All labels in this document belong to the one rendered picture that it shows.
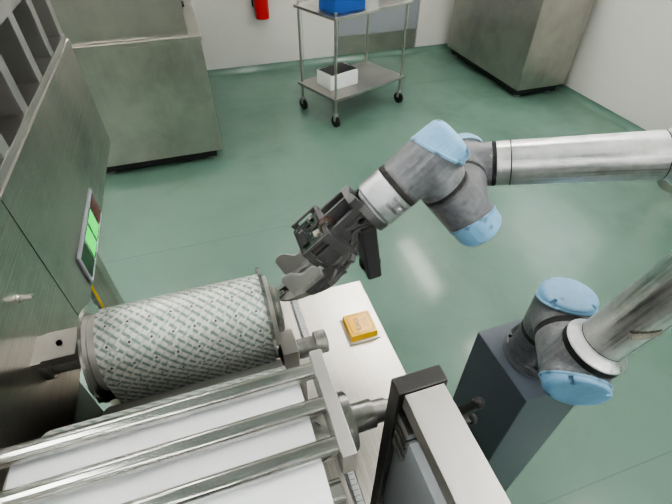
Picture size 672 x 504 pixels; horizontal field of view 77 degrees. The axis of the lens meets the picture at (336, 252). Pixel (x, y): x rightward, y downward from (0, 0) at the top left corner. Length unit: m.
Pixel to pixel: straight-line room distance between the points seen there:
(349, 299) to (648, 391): 1.67
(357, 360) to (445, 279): 1.54
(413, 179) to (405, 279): 1.91
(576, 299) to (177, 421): 0.80
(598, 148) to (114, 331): 0.76
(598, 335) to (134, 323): 0.75
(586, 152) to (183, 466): 0.68
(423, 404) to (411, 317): 1.91
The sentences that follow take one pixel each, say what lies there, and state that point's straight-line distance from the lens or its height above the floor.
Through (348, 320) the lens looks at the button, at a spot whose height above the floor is 0.92.
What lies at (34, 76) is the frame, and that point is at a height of 1.47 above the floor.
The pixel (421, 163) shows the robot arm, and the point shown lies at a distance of 0.60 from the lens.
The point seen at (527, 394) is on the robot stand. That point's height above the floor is 0.90.
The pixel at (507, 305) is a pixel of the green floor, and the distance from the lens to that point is 2.51.
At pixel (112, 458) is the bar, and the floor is 1.45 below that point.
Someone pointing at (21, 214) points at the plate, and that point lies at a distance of 0.81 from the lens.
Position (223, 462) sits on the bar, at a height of 1.44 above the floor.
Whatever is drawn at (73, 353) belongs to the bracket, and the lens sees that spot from 0.70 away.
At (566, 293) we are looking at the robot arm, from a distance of 1.00.
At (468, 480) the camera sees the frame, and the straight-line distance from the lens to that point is 0.39.
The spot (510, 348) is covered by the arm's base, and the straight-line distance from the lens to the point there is 1.12.
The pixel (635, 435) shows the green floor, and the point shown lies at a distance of 2.33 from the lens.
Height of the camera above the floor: 1.79
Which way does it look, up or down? 43 degrees down
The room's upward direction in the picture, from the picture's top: straight up
